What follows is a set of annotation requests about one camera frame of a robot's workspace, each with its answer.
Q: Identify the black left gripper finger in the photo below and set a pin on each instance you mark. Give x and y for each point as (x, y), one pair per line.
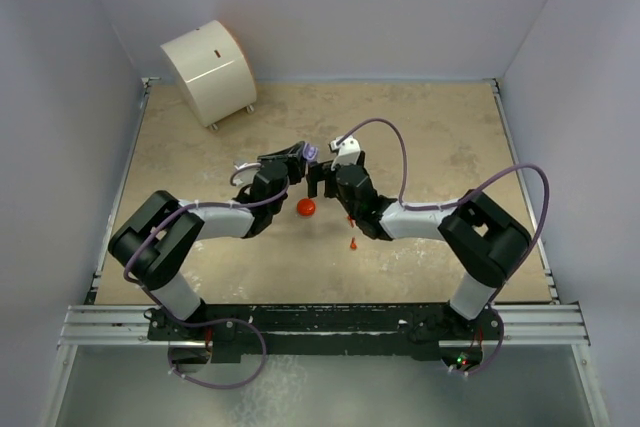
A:
(292, 153)
(296, 169)

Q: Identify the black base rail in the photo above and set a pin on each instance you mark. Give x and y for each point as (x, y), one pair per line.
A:
(421, 331)

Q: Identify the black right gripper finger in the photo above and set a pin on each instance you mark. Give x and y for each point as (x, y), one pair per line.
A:
(318, 172)
(330, 184)

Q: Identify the white cylindrical box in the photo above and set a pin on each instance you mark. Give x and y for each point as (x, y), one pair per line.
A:
(212, 72)

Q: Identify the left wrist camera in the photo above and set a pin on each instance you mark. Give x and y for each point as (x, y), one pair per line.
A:
(246, 166)

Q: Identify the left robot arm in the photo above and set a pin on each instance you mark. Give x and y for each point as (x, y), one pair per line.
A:
(154, 242)

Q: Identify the lilac earbud charging case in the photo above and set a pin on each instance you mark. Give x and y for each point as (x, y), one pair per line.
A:
(310, 152)

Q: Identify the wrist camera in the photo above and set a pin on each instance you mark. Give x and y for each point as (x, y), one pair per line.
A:
(246, 166)
(346, 152)

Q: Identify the orange earbud charging case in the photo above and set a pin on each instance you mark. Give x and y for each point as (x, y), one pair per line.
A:
(306, 207)

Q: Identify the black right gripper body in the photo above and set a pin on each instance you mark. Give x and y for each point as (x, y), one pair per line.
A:
(353, 212)

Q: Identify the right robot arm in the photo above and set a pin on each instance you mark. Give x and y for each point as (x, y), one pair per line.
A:
(489, 243)

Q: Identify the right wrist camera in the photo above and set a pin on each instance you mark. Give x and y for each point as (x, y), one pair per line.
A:
(346, 152)

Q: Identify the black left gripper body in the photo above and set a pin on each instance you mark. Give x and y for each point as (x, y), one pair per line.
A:
(275, 206)

